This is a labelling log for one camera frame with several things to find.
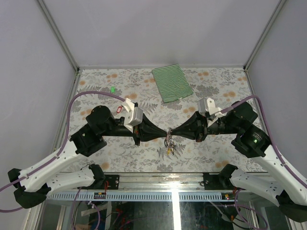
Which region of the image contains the green white striped cloth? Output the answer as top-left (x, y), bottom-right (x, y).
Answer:
top-left (152, 64), bottom-right (193, 103)

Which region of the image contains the large metal keyring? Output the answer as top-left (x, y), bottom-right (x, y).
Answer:
top-left (164, 129), bottom-right (176, 155)

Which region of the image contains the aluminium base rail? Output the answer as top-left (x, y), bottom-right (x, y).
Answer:
top-left (35, 171), bottom-right (274, 192)

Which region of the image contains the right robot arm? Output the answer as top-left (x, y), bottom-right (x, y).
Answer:
top-left (170, 98), bottom-right (307, 223)

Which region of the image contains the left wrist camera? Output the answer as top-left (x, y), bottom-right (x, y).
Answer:
top-left (122, 98), bottom-right (143, 133)

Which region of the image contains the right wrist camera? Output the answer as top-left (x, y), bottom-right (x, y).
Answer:
top-left (197, 98), bottom-right (225, 127)

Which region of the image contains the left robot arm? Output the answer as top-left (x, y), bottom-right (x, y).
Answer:
top-left (8, 105), bottom-right (166, 208)

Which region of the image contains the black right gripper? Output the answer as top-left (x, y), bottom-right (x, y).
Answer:
top-left (170, 108), bottom-right (241, 142)

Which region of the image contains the floral tablecloth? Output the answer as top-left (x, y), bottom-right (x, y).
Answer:
top-left (66, 68), bottom-right (262, 173)

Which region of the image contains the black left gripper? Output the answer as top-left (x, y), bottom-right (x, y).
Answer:
top-left (101, 113), bottom-right (169, 146)

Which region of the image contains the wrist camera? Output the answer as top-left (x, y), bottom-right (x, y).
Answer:
top-left (197, 98), bottom-right (225, 127)
top-left (122, 98), bottom-right (143, 133)

